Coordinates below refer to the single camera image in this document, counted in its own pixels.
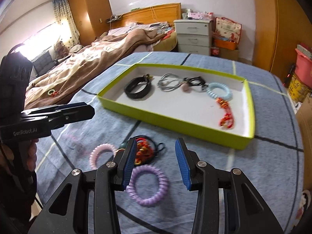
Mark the yellow printed tin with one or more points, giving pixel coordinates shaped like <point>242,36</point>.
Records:
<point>298,90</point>

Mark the person's left hand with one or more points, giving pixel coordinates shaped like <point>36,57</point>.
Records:
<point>31,155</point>

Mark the wooden door panel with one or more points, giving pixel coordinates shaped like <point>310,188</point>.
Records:
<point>280,26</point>

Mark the wooden headboard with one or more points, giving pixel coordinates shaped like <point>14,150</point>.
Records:
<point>154,14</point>

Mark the pink plastic bin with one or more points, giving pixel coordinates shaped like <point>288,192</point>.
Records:
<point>303,64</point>

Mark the floral gift bag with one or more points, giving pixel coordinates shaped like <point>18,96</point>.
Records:
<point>228,29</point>

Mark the white drawer nightstand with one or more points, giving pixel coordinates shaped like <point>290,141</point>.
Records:
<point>194,36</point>

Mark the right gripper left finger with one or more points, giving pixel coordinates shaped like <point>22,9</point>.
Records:
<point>125,159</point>

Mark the brown blanket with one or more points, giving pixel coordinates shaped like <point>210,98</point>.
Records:
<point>60,84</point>

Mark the teddy bear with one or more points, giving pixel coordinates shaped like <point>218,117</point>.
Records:
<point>61,51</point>

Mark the floral curtain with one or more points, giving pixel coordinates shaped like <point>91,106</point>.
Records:
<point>68,32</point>

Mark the tall wooden wardrobe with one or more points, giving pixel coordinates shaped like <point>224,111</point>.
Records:
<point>90,18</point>

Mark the white trash bin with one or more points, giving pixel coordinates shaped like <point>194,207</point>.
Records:
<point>304,204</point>

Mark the orange box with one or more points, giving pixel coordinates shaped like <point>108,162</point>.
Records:
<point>225,44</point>

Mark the blue patterned bed cover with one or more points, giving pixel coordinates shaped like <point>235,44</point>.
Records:
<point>273,161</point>

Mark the black tie with pink bead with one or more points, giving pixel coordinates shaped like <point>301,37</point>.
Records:
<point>188,83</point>

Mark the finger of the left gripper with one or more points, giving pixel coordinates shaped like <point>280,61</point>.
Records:
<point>71,115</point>
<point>66,106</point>

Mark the black tie with charms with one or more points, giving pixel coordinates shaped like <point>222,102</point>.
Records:
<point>147,150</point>

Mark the yellow-green cardboard tray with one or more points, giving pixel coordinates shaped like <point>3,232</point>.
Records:
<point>192,113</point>

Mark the pink items on nightstand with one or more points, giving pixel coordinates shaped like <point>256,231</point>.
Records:
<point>197,15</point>

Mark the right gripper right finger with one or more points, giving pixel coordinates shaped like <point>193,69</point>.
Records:
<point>187,161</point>

